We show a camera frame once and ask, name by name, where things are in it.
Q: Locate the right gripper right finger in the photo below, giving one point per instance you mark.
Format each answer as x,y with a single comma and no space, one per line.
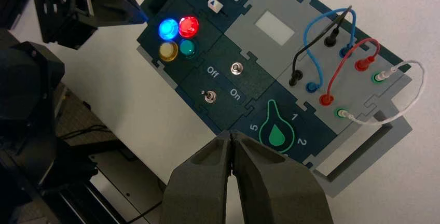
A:
275,188

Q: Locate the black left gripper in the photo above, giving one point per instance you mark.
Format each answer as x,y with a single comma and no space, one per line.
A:
65,16

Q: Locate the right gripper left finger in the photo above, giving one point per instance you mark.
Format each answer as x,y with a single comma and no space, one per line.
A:
199,188

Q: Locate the blue push button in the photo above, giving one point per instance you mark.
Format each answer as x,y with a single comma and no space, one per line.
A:
167,29

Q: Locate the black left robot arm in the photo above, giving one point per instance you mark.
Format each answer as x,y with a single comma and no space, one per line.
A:
27,88

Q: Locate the yellow push button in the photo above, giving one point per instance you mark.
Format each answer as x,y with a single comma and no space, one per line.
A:
168,51

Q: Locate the red push button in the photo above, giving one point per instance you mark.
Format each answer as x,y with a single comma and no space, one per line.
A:
188,27

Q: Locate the green push button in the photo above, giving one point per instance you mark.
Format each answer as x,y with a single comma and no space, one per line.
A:
187,48

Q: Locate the green rotary knob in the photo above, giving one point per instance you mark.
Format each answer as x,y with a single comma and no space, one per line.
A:
276,131

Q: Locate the white slider knob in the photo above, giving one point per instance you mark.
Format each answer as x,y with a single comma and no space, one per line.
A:
215,5

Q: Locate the dark teal grey task box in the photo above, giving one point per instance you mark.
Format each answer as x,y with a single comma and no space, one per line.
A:
240,37

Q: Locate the white display screen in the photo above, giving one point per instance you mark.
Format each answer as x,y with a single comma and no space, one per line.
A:
275,28

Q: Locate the metal toggle switch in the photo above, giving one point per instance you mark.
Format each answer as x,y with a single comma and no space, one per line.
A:
235,68
209,96

